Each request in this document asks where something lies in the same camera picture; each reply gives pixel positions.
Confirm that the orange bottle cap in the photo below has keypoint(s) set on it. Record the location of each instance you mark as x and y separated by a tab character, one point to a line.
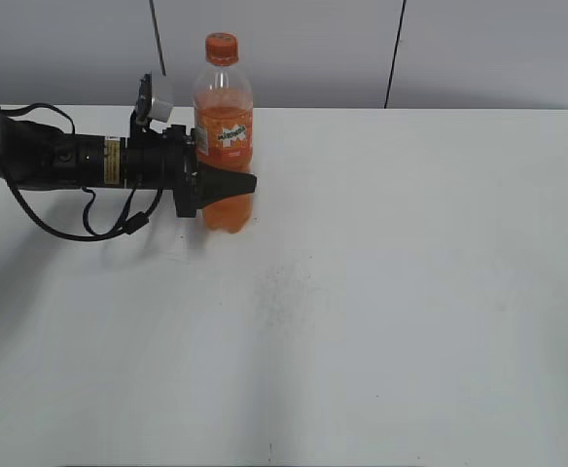
221	49

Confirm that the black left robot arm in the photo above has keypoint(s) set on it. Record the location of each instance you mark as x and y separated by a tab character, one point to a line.
43	158

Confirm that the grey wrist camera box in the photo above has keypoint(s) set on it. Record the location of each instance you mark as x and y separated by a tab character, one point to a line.
155	99

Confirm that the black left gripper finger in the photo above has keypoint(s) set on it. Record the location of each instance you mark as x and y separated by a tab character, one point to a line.
215	184

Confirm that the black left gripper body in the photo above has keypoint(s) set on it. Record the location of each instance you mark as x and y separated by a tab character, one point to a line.
163	161

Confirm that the orange Mirinda soda bottle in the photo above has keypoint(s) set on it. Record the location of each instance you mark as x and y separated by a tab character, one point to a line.
223	110

